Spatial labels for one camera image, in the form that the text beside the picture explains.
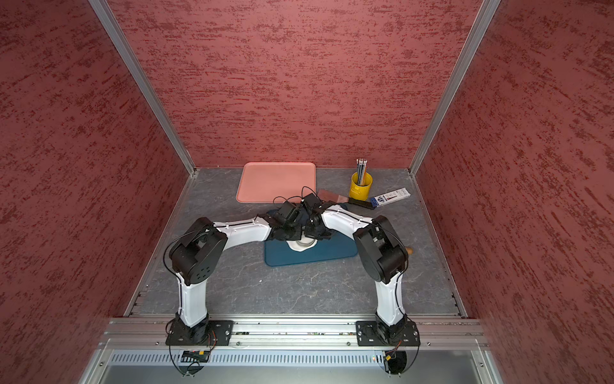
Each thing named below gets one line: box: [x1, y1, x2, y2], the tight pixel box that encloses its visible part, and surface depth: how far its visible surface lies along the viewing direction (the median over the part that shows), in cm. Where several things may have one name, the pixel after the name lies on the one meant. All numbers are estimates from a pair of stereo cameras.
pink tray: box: [235, 162, 317, 204], surface depth 123 cm
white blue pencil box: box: [370, 187, 411, 208], surface depth 112 cm
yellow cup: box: [348, 171, 374, 201], surface depth 106 cm
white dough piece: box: [285, 236, 319, 252], surface depth 96 cm
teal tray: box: [263, 232, 358, 267], surface depth 93 cm
